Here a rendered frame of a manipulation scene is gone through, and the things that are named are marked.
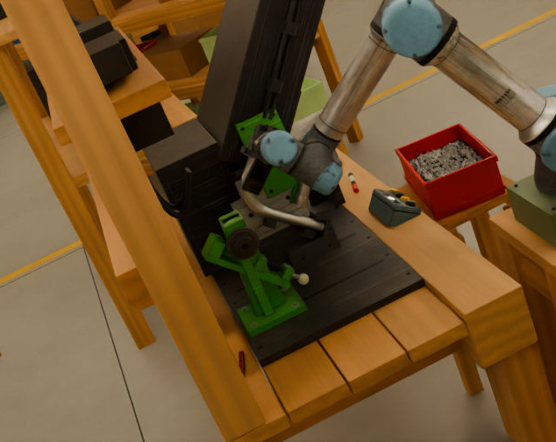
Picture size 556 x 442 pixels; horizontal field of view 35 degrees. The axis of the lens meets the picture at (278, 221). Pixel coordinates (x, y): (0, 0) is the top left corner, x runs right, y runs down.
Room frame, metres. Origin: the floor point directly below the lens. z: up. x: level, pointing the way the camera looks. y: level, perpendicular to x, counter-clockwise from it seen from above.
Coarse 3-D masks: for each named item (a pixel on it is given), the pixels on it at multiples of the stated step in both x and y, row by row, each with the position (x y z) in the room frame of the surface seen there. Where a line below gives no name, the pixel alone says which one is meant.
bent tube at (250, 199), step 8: (248, 160) 2.12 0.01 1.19; (248, 168) 2.11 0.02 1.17; (240, 184) 2.11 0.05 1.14; (248, 192) 2.09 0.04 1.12; (248, 200) 2.08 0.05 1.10; (256, 200) 2.09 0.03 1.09; (256, 208) 2.08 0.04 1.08; (264, 208) 2.08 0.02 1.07; (272, 208) 2.09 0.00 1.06; (264, 216) 2.08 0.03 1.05; (272, 216) 2.07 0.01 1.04; (280, 216) 2.07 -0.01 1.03; (288, 216) 2.07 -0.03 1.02; (296, 216) 2.08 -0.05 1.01; (288, 224) 2.08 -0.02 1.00; (296, 224) 2.07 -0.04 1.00; (304, 224) 2.07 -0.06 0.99; (312, 224) 2.07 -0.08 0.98; (320, 224) 2.07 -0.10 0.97
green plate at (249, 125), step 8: (248, 120) 2.17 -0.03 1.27; (256, 120) 2.17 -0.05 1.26; (264, 120) 2.17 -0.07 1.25; (272, 120) 2.18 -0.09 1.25; (280, 120) 2.18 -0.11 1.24; (240, 128) 2.17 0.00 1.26; (248, 128) 2.17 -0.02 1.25; (280, 128) 2.17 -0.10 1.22; (240, 136) 2.16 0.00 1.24; (248, 136) 2.16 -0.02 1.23; (272, 168) 2.14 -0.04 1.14; (272, 176) 2.13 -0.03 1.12; (280, 176) 2.13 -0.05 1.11; (288, 176) 2.13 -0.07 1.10; (264, 184) 2.13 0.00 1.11; (272, 184) 2.13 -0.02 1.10; (280, 184) 2.13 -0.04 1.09; (288, 184) 2.13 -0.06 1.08; (272, 192) 2.12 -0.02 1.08; (280, 192) 2.12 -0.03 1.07
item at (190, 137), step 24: (192, 120) 2.49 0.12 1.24; (168, 144) 2.36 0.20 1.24; (192, 144) 2.27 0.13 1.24; (216, 144) 2.21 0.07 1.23; (168, 168) 2.19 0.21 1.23; (192, 168) 2.20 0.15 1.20; (216, 168) 2.20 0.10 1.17; (168, 192) 2.19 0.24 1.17; (192, 192) 2.19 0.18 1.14; (216, 192) 2.20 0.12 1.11; (192, 216) 2.19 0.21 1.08; (216, 216) 2.19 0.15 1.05; (192, 240) 2.19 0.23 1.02; (216, 264) 2.19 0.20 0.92
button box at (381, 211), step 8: (376, 192) 2.15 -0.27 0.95; (384, 192) 2.14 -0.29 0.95; (376, 200) 2.13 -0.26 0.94; (384, 200) 2.09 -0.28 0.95; (392, 200) 2.07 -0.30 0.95; (400, 200) 2.09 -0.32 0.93; (368, 208) 2.17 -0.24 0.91; (376, 208) 2.12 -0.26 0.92; (384, 208) 2.08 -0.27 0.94; (392, 208) 2.04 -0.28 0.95; (400, 208) 2.03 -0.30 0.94; (408, 208) 2.03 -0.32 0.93; (416, 208) 2.03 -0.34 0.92; (384, 216) 2.06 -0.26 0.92; (392, 216) 2.02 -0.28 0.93; (400, 216) 2.03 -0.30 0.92; (408, 216) 2.03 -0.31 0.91; (416, 216) 2.03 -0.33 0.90; (392, 224) 2.02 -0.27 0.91; (400, 224) 2.03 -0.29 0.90
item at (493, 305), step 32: (352, 160) 2.56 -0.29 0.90; (352, 192) 2.33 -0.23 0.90; (384, 224) 2.06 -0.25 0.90; (416, 224) 1.99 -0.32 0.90; (416, 256) 1.84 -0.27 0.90; (448, 256) 1.78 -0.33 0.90; (480, 256) 1.73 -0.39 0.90; (448, 288) 1.65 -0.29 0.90; (480, 288) 1.61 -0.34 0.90; (512, 288) 1.56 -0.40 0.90; (480, 320) 1.54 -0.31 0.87; (512, 320) 1.55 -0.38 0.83; (480, 352) 1.54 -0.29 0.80; (512, 352) 1.55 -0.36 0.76
